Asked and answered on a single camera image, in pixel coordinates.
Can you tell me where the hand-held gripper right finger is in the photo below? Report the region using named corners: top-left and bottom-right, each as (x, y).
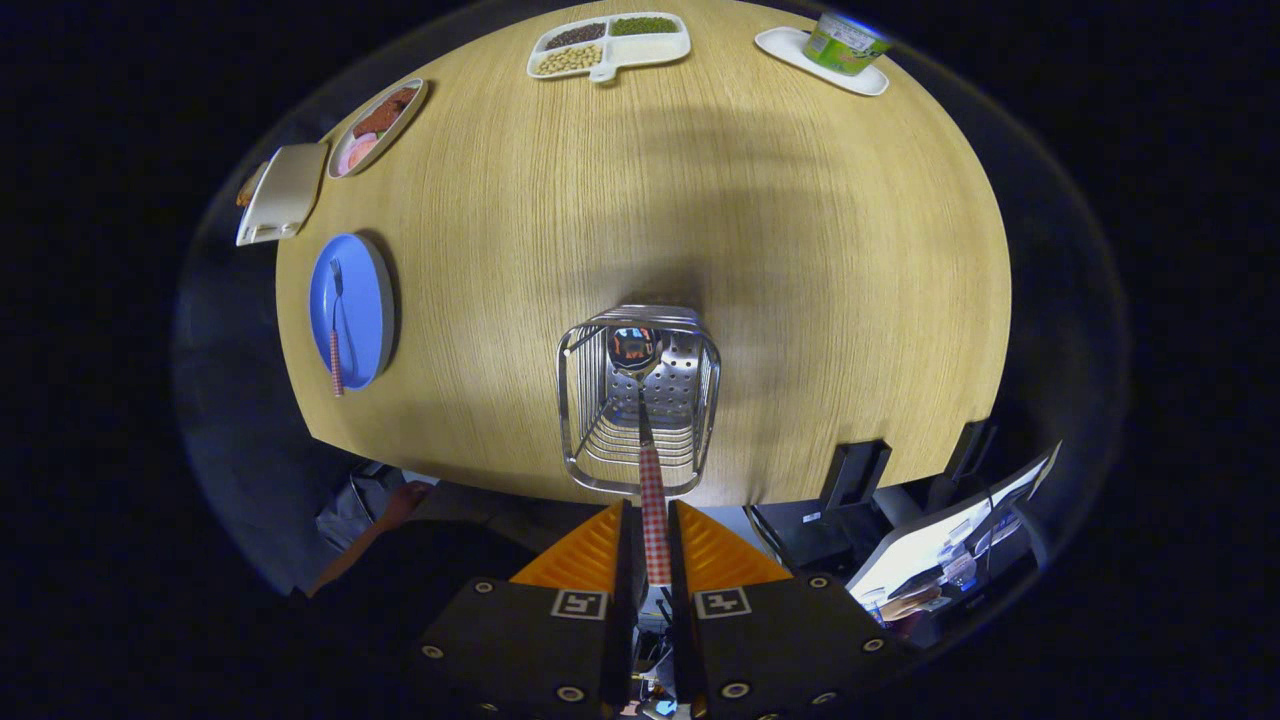
top-left (668, 498), bottom-right (906, 720)

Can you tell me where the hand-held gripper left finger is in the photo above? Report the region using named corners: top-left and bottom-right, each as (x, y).
top-left (415, 498), bottom-right (647, 720)

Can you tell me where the grey bag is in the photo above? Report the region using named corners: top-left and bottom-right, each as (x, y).
top-left (316, 462), bottom-right (406, 553)

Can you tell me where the fork with red checkered handle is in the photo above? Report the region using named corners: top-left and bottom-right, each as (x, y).
top-left (328, 258), bottom-right (359, 398)

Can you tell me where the white oval plate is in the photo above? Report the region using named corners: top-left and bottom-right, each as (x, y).
top-left (327, 77), bottom-right (430, 180)

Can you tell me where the brown steak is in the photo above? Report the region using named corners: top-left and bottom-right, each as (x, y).
top-left (352, 86), bottom-right (419, 139)

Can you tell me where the black desk clamp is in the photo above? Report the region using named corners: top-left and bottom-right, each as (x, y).
top-left (820, 440), bottom-right (893, 513)
top-left (940, 418), bottom-right (999, 486)

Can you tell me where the white flat tray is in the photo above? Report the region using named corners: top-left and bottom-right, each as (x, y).
top-left (754, 26), bottom-right (890, 97)

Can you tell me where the white toaster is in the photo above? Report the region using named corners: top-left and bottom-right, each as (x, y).
top-left (235, 142), bottom-right (329, 248)

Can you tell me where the metal wire basket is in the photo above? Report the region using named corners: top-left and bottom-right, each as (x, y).
top-left (556, 305), bottom-right (723, 499)

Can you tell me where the white divided bean dish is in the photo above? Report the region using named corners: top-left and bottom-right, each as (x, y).
top-left (527, 12), bottom-right (692, 83)

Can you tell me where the spoon with red checkered handle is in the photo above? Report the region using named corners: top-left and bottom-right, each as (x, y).
top-left (607, 325), bottom-right (673, 589)

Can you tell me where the white computer monitor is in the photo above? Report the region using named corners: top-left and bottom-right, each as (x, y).
top-left (845, 445), bottom-right (1061, 601)

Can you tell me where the green cup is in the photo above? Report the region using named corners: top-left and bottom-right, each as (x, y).
top-left (803, 10), bottom-right (893, 77)

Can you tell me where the blue plate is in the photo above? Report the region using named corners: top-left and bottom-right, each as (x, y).
top-left (308, 233), bottom-right (395, 392)

